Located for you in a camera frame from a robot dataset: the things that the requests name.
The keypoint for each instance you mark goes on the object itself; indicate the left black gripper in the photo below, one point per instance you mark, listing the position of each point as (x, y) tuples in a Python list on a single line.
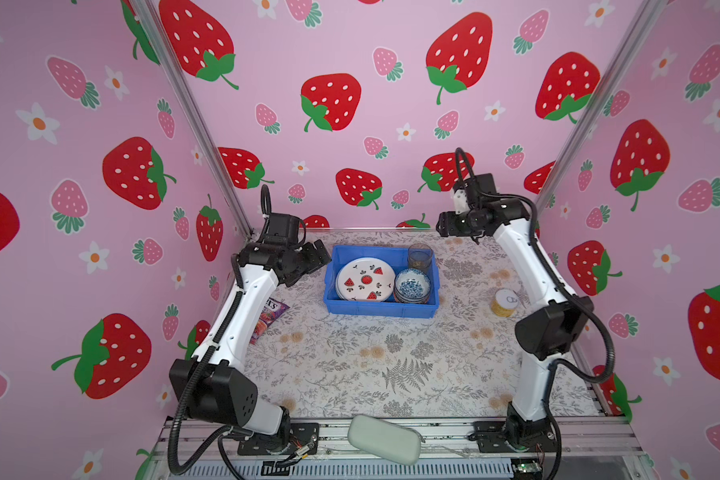
[(313, 262)]

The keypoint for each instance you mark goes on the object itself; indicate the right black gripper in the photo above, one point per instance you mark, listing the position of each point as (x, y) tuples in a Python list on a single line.
[(449, 224)]

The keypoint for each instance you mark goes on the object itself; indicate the amber glass cup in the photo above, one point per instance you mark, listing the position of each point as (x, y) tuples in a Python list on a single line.
[(420, 257)]

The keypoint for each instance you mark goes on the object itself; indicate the blue white bottom bowl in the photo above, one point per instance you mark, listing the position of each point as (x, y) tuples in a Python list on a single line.
[(412, 286)]

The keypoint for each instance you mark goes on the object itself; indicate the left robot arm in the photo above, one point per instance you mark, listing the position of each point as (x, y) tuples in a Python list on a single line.
[(210, 385)]

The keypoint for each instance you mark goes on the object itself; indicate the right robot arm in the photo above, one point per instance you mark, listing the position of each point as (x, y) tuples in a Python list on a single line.
[(559, 314)]

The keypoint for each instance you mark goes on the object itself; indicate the blue plastic bin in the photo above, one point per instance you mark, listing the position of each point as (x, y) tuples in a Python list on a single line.
[(397, 259)]

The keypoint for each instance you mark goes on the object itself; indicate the purple snack packet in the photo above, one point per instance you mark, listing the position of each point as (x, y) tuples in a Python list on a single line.
[(272, 310)]

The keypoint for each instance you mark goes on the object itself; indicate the yellow can white lid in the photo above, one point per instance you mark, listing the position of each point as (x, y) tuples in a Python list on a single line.
[(504, 303)]

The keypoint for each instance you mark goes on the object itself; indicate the grey-green pouch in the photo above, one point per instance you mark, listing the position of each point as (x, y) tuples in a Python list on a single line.
[(385, 440)]

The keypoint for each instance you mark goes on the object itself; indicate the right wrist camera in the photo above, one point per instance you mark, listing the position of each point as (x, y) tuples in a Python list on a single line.
[(461, 202)]

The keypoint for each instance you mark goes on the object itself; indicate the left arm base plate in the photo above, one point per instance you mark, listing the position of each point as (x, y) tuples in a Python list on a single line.
[(299, 435)]

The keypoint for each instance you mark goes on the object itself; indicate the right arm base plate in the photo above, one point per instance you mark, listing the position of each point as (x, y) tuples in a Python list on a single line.
[(513, 437)]

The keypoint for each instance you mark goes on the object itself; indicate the aluminium front rail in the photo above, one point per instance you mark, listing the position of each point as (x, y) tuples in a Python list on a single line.
[(447, 438)]

